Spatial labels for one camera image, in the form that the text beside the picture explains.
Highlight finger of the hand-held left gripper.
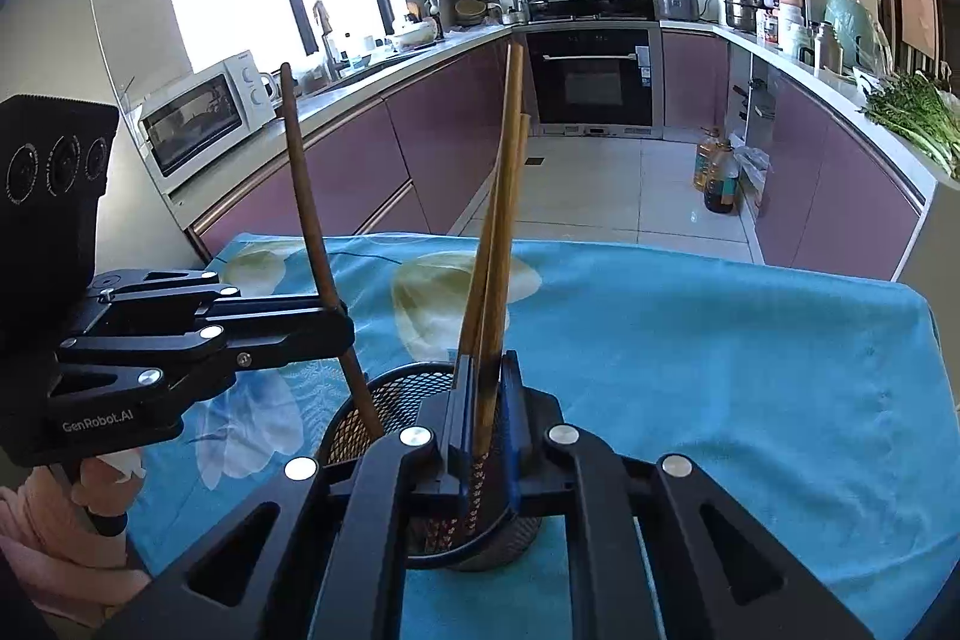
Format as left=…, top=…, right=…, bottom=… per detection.
left=71, top=269, right=350, bottom=339
left=49, top=306, right=357, bottom=421

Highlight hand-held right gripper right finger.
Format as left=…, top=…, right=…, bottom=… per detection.
left=499, top=349, right=878, bottom=640

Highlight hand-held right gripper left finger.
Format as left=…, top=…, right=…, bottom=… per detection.
left=90, top=347, right=481, bottom=640

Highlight black mesh utensil holder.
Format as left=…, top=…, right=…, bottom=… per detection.
left=319, top=361, right=545, bottom=572

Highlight light wooden chopstick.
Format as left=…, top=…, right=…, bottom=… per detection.
left=471, top=113, right=532, bottom=457
left=457, top=42, right=524, bottom=360

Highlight dark brown wooden chopstick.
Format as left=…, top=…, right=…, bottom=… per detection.
left=279, top=61, right=387, bottom=442

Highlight person's left forearm pink sleeve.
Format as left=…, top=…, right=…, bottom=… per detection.
left=0, top=467, right=152, bottom=627

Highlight person's left hand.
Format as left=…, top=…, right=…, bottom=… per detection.
left=71, top=449, right=147, bottom=525

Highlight white microwave oven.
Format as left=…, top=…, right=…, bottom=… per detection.
left=137, top=49, right=280, bottom=180

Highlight blue floral tablecloth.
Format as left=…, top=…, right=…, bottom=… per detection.
left=124, top=231, right=960, bottom=640

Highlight purple base cabinets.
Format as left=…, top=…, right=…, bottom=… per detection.
left=660, top=29, right=938, bottom=283
left=187, top=36, right=527, bottom=260

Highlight kitchen faucet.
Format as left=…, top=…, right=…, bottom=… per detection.
left=312, top=0, right=344, bottom=73

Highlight dark cooking oil bottle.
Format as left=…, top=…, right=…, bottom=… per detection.
left=703, top=141, right=742, bottom=215

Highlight yellow cooking oil bottle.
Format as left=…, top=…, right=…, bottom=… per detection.
left=694, top=126, right=732, bottom=195

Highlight clear plastic bag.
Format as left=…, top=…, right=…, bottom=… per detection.
left=731, top=145, right=771, bottom=214

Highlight black built-in oven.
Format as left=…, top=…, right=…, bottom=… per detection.
left=525, top=26, right=661, bottom=131

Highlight stainless steel stock pot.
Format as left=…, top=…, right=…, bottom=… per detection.
left=721, top=0, right=766, bottom=31

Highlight steel thermos bottle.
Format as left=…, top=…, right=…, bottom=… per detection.
left=814, top=21, right=845, bottom=75

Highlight green leafy vegetables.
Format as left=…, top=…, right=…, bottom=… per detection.
left=861, top=72, right=960, bottom=181

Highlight pale green appliance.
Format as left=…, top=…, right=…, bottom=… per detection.
left=825, top=0, right=891, bottom=75

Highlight brown wall board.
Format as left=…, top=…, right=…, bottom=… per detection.
left=896, top=0, right=940, bottom=61

